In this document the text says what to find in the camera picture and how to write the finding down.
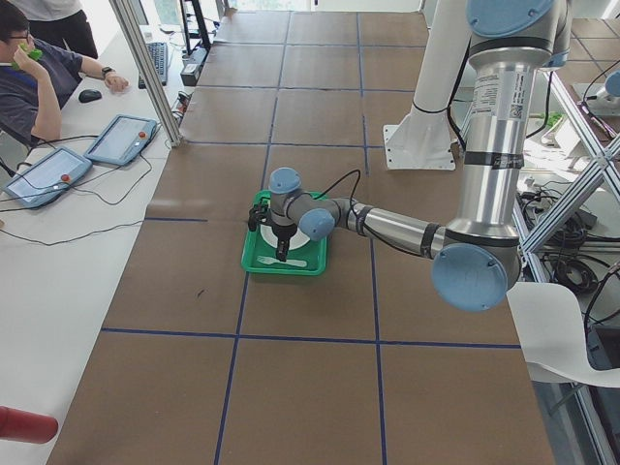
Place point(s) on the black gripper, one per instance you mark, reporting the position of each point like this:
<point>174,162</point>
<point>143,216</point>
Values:
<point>282,234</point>

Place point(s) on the pale green plastic fork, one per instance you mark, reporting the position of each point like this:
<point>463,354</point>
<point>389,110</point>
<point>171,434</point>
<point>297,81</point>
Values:
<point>290,262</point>

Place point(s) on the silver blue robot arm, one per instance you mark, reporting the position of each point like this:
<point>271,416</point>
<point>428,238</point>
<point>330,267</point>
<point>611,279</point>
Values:
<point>475,258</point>

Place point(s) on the white round plate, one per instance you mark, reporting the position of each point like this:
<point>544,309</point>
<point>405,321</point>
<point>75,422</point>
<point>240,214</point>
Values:
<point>295,242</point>

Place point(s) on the green plastic tray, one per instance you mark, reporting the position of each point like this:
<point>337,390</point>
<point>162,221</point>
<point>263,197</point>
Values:
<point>314,252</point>

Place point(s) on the brown paper table cover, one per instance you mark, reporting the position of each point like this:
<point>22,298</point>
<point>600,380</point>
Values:
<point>198,362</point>

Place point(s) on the far blue teach pendant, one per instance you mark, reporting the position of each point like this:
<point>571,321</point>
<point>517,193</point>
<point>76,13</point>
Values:
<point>122,141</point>

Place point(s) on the blue teach pendant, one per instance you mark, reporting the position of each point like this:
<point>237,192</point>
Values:
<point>48,178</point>
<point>122,141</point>

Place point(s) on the black keyboard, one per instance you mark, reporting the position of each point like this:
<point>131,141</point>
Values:
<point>159,55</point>

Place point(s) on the black computer mouse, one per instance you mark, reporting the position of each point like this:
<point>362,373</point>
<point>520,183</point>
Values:
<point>89,95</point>

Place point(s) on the near blue teach pendant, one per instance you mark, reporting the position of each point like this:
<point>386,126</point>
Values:
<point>48,178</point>

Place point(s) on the seated person dark hair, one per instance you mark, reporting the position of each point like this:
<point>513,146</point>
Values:
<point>37,80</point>

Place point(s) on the standing person black trousers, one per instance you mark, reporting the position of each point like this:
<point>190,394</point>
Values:
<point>62,24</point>

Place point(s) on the red cylinder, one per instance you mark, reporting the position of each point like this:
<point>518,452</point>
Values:
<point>27,427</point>

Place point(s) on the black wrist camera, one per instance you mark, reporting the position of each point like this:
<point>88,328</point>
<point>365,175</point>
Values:
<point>259,215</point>

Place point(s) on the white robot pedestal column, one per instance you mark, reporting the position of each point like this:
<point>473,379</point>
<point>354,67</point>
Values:
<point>422,140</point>

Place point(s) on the aluminium frame post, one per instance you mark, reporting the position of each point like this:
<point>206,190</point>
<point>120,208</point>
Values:
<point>128,23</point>

